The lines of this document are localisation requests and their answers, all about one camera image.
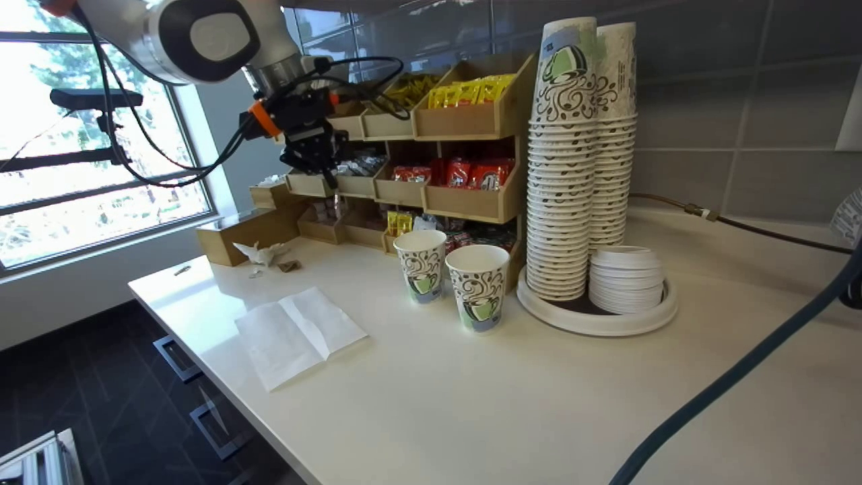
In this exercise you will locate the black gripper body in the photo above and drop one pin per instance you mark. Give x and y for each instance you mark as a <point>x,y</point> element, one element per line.
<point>312,138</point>

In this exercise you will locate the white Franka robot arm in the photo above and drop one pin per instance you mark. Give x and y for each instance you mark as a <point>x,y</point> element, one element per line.
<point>199,36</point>

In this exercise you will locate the single brown sachet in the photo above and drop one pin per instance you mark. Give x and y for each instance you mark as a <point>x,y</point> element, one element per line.
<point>289,265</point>

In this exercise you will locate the small-bin wooden stand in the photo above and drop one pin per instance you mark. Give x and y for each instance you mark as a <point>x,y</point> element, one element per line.
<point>459,199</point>

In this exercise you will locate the black and white sachets pile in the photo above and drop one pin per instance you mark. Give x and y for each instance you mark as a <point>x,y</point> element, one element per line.
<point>364,165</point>

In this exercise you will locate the red sachets pile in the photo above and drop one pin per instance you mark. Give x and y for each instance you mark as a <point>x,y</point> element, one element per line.
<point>476,175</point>
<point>409,175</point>

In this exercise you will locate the yellow packets small pile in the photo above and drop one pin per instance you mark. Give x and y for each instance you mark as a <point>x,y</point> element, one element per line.
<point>397,224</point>

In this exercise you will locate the flat wooden box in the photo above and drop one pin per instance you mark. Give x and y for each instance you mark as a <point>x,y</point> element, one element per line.
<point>245,237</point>

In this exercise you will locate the crumpled white wrapper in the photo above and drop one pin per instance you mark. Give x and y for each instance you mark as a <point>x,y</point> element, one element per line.
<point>257,254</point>

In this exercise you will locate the printed paper cup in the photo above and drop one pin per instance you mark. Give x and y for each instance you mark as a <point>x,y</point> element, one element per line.
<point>421,264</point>
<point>479,286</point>

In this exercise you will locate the yellow sachets pile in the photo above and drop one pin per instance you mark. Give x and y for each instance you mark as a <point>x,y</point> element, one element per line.
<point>474,90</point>

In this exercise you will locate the tall paper cup stack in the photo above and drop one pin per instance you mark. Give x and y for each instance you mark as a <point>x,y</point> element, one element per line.
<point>562,171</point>

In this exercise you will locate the window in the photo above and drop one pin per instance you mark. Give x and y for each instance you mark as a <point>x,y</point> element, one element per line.
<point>72,207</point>

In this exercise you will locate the shorter paper cup stack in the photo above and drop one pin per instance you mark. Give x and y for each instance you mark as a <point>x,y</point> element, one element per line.
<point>615,137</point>

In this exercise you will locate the round white tray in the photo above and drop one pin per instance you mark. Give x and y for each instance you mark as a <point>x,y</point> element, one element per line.
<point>603,321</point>

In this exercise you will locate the white cup lids stack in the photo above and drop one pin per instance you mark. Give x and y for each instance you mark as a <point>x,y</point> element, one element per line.
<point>627,281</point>

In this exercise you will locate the black camera on stand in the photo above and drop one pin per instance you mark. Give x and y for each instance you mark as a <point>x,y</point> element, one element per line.
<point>95,98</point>

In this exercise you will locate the white frame object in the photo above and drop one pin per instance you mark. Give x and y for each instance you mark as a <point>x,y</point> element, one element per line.
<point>43,459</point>

